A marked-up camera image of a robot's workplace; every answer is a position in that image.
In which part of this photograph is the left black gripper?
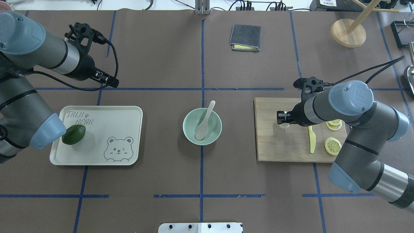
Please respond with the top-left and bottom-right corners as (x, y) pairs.
(93, 68), (119, 88)

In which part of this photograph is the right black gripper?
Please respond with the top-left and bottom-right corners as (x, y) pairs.
(277, 111), (296, 125)

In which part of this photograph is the white ceramic spoon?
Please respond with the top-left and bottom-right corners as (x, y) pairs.
(195, 100), (216, 140)

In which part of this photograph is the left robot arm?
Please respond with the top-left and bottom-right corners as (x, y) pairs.
(0, 11), (119, 163)

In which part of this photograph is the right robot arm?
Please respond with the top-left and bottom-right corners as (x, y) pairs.
(277, 77), (414, 212)

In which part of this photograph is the light green bowl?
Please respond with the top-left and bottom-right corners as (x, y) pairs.
(182, 108), (222, 146)

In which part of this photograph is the yellow plastic knife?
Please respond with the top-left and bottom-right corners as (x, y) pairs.
(308, 126), (316, 154)

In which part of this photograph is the bamboo cutting board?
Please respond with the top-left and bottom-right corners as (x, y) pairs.
(254, 97), (347, 163)

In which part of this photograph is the top stacked lemon slice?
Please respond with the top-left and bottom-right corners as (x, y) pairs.
(325, 121), (343, 131)

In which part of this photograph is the stacked lemon slice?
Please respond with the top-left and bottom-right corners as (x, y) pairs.
(326, 119), (342, 126)
(325, 121), (343, 131)

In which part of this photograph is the lower stacked lemon slice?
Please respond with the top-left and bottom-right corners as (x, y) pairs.
(326, 119), (342, 126)

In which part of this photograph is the lemon slice near knife tip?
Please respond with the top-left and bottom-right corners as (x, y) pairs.
(324, 137), (342, 155)

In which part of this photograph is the cream bear tray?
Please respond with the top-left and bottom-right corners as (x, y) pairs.
(50, 106), (143, 166)

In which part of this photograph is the yellow sponge under cloth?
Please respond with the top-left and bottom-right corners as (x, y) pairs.
(232, 45), (260, 52)

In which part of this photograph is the grey folded cloth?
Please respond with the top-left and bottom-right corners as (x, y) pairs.
(229, 24), (261, 48)

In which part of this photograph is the wooden stand base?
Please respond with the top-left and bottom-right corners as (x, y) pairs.
(330, 0), (400, 48)

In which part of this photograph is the metal scoop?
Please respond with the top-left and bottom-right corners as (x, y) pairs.
(404, 42), (414, 99)

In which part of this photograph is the black tray at edge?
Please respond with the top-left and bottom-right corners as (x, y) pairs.
(390, 20), (414, 48)

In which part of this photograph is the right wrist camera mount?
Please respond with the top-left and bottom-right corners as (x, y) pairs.
(293, 77), (329, 102)

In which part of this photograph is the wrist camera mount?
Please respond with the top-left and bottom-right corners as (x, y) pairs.
(64, 22), (108, 53)
(293, 77), (329, 102)

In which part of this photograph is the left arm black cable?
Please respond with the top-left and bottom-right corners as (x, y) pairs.
(29, 32), (119, 92)

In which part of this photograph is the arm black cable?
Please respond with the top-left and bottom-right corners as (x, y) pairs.
(29, 32), (119, 92)
(323, 55), (405, 87)

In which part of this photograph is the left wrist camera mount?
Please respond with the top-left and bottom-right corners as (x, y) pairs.
(64, 22), (108, 53)

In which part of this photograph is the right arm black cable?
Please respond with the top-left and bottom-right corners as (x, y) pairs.
(323, 55), (405, 87)

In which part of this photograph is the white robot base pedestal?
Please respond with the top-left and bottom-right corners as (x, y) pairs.
(158, 222), (244, 233)

